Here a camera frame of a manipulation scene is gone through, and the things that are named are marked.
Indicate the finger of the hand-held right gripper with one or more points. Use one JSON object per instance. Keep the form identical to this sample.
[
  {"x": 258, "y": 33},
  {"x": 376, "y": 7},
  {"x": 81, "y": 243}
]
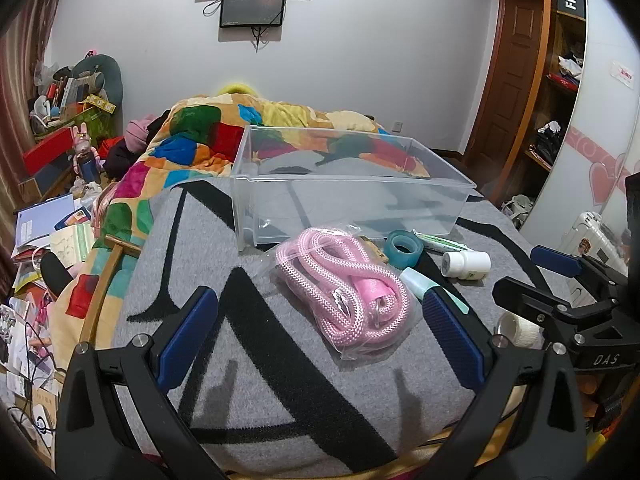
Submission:
[
  {"x": 525, "y": 302},
  {"x": 555, "y": 260}
]

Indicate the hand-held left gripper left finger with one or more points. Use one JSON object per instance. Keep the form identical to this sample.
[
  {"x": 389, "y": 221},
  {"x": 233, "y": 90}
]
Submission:
[{"x": 184, "y": 332}]

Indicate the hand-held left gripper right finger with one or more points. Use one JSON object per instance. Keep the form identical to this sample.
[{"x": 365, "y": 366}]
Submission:
[{"x": 452, "y": 335}]

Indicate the white twine roll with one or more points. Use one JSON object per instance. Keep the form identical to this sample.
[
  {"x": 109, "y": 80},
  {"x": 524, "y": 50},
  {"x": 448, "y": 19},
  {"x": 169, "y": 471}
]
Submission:
[{"x": 520, "y": 332}]

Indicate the pale teal tube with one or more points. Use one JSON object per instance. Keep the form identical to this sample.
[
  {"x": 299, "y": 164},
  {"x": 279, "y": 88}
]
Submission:
[{"x": 412, "y": 280}]

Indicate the white pill bottle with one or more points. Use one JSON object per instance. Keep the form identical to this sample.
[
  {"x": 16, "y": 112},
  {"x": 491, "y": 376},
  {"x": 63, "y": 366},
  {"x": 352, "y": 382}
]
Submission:
[{"x": 465, "y": 265}]

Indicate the white and green tube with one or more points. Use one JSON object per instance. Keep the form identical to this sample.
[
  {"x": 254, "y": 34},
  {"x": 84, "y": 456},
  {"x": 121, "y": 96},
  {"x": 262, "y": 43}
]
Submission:
[{"x": 442, "y": 242}]

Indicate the teal tape roll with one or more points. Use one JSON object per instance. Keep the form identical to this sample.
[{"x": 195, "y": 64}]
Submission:
[{"x": 400, "y": 257}]

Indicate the clear plastic storage box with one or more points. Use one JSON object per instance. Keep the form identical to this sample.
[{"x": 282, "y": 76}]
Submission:
[{"x": 350, "y": 195}]

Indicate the white suitcase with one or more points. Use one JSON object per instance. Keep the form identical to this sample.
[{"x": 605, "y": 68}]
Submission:
[{"x": 590, "y": 245}]

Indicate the white handbag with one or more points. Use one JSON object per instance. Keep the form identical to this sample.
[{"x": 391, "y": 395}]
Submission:
[{"x": 517, "y": 209}]

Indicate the wooden massage hammer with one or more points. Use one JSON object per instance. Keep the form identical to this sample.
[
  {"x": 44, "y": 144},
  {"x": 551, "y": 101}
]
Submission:
[{"x": 107, "y": 270}]

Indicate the grey blanket with black pattern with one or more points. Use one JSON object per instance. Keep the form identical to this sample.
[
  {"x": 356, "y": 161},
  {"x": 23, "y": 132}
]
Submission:
[{"x": 280, "y": 360}]

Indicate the small tan packet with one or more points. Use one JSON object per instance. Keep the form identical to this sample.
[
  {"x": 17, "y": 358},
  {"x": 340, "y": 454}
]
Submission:
[{"x": 375, "y": 251}]

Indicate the pale green box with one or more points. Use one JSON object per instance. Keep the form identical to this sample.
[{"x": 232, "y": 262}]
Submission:
[{"x": 72, "y": 245}]

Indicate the black oval object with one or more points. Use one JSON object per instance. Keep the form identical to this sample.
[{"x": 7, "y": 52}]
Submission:
[{"x": 55, "y": 272}]

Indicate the white sliding door with hearts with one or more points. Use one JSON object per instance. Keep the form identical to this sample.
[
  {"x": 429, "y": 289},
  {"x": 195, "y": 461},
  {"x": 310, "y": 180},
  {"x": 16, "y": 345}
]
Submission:
[{"x": 600, "y": 110}]

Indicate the brown wooden door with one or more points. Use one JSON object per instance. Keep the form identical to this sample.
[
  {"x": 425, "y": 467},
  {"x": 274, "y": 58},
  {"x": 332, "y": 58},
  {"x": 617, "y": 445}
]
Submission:
[{"x": 510, "y": 90}]

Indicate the blue folder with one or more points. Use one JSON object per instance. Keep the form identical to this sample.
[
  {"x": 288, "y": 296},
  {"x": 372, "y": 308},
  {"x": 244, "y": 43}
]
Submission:
[{"x": 42, "y": 220}]

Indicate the dark clothing heap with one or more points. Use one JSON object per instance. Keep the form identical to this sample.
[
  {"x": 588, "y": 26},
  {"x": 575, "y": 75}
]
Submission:
[{"x": 122, "y": 160}]

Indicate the wooden wardrobe shelves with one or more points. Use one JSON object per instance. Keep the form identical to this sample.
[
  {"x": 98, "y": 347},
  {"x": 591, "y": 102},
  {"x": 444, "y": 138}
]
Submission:
[{"x": 560, "y": 75}]

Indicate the colourful patchwork blanket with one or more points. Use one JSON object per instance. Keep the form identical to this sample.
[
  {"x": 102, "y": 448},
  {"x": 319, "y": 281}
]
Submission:
[{"x": 195, "y": 130}]

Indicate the pink knit hat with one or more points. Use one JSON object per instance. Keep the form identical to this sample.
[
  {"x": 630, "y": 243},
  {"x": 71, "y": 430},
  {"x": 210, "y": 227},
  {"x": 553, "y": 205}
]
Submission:
[{"x": 139, "y": 132}]

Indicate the pink bunny toy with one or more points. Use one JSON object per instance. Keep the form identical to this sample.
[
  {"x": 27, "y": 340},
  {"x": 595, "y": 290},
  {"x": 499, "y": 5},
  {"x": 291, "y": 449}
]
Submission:
[{"x": 84, "y": 152}]

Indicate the red box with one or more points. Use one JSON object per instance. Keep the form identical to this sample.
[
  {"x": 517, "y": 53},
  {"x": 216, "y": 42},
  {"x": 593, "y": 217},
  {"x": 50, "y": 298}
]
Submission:
[{"x": 45, "y": 152}]

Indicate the yellow pillow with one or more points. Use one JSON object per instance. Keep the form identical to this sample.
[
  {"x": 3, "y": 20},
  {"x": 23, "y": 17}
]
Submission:
[{"x": 237, "y": 90}]

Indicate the grey green neck pillow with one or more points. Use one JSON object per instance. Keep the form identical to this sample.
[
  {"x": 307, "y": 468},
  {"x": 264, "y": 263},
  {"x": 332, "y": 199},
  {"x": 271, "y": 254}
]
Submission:
[{"x": 111, "y": 72}]

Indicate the patterned curtain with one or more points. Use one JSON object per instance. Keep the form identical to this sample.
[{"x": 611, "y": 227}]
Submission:
[{"x": 25, "y": 60}]

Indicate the small black wall monitor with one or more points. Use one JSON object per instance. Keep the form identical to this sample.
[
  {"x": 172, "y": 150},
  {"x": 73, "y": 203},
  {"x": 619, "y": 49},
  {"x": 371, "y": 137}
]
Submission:
[{"x": 252, "y": 7}]

